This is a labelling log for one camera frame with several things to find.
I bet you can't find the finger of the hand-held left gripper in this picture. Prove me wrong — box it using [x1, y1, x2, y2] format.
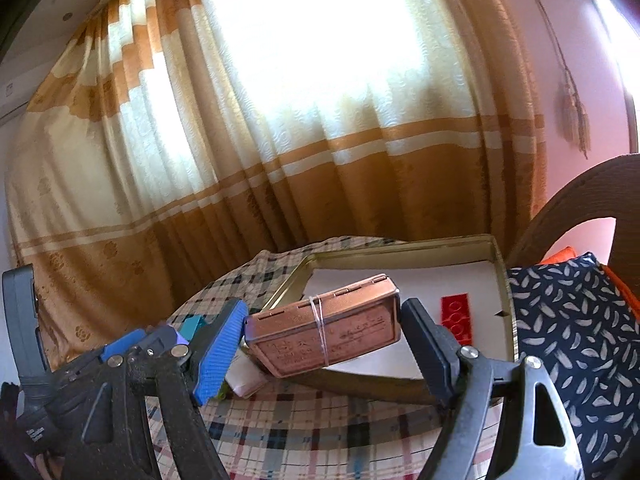
[142, 324, 192, 357]
[47, 329, 151, 411]

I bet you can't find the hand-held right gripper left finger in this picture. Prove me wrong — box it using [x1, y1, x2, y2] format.
[60, 299, 249, 480]

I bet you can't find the white rubber band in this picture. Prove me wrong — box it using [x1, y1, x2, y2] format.
[308, 295, 331, 367]

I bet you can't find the cream and orange curtain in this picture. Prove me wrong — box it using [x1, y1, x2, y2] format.
[5, 0, 548, 376]

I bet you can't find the red toy brick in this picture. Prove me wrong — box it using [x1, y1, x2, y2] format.
[440, 291, 479, 346]

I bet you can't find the white paper tray liner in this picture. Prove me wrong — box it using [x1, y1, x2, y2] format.
[299, 259, 512, 382]

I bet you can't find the teal plastic block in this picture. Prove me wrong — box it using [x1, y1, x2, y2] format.
[181, 316, 214, 341]

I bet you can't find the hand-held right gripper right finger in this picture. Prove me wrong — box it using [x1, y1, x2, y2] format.
[401, 298, 587, 480]

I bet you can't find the white air conditioner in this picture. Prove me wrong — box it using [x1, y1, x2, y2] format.
[0, 76, 32, 122]

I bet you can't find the curtain tieback tassel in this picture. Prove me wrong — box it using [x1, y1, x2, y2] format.
[534, 0, 592, 161]

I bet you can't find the gold metal tray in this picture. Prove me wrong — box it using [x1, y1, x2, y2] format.
[259, 234, 517, 407]

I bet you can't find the white carton box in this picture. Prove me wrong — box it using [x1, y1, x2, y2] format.
[223, 347, 271, 399]

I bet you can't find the copper hinged tin box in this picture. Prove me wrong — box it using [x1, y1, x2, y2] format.
[243, 274, 401, 379]

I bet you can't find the wooden chair back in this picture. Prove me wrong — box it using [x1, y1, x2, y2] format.
[505, 152, 640, 267]

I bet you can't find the plaid tablecloth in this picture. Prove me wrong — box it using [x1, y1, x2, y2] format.
[144, 235, 507, 480]

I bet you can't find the navy feather print cushion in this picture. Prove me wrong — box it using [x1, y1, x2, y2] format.
[505, 251, 640, 480]

